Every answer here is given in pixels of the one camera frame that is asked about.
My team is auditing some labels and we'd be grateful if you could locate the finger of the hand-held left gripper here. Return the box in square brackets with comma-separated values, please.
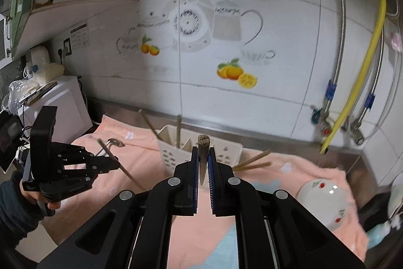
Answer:
[56, 143, 118, 169]
[53, 162, 121, 187]

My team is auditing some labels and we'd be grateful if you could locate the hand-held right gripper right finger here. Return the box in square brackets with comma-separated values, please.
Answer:
[209, 147, 367, 269]

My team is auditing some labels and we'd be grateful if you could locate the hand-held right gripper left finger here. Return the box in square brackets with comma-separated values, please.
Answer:
[38, 147, 199, 269]

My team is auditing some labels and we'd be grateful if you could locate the single brown chopstick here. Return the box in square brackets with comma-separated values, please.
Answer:
[197, 135, 211, 186]
[97, 139, 142, 189]

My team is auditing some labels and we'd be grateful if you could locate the beige plastic utensil holder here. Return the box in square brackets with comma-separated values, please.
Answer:
[156, 125, 244, 176]

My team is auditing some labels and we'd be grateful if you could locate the bunch of wooden chopsticks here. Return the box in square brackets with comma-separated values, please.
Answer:
[139, 110, 272, 172]

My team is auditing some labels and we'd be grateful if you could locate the person's left forearm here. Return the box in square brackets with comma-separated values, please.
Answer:
[0, 170, 48, 247]

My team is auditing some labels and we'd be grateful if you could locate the person's left hand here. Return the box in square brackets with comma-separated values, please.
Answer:
[19, 179, 62, 211]

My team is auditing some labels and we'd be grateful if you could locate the black mounted display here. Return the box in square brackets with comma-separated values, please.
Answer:
[0, 110, 23, 174]

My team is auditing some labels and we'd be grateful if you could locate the white microwave oven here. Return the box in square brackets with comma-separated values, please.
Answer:
[17, 76, 93, 143]

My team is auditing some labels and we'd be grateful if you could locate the peach printed towel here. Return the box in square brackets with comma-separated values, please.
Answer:
[41, 114, 369, 269]

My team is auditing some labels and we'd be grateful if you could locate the clear plastic bag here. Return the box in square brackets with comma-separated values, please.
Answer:
[8, 80, 41, 106]

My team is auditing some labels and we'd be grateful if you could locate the white kitchen appliance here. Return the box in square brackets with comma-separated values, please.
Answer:
[29, 46, 51, 80]

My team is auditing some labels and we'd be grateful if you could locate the white floral dish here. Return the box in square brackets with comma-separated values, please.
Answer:
[296, 179, 348, 232]

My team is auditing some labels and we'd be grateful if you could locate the metal water valve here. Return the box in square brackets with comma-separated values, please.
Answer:
[348, 119, 366, 145]

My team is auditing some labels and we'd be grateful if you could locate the light blue bottle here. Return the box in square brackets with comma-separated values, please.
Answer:
[367, 222, 397, 251]

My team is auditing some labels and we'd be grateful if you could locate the white rice paddle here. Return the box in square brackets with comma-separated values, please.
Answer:
[390, 174, 403, 225]

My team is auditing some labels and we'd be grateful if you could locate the pink hanging tag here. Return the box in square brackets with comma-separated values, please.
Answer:
[390, 31, 403, 52]

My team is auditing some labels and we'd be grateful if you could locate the white wall label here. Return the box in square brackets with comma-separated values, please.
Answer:
[70, 24, 90, 49]

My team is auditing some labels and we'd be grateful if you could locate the red handle water valve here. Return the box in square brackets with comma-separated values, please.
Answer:
[310, 105, 334, 139]

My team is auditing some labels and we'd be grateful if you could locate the green wall cabinet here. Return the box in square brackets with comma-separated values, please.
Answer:
[0, 0, 139, 62]

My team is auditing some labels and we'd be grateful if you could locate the braided metal hose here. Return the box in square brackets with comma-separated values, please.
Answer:
[356, 29, 386, 128]
[315, 0, 347, 118]

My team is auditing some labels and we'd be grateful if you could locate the yellow gas hose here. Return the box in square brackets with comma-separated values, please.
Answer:
[319, 0, 387, 154]

